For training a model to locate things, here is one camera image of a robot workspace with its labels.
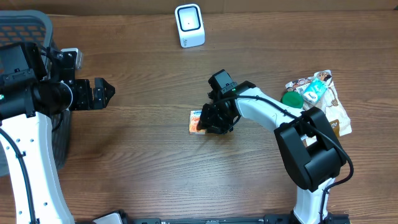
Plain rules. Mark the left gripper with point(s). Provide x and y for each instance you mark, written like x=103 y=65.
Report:
x=87 y=100

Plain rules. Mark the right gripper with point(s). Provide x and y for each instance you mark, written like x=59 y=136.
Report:
x=210 y=122

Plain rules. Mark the orange tissue pack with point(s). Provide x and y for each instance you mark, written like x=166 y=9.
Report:
x=194 y=121

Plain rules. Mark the green lid jar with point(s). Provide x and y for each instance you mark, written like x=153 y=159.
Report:
x=292 y=99

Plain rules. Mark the blue tissue pack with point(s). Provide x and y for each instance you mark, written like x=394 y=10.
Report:
x=316 y=89

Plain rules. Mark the beige snack pouch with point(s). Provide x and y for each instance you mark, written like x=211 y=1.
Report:
x=328 y=102

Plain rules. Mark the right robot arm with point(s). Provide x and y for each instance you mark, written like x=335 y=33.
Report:
x=312 y=154

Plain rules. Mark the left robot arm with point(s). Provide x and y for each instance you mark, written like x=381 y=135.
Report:
x=38 y=82

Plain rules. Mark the white barcode scanner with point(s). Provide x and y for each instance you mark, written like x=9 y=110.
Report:
x=190 y=26

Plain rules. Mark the grey plastic mesh basket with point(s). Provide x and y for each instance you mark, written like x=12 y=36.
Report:
x=35 y=26

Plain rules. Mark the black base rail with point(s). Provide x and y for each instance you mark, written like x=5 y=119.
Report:
x=120 y=216

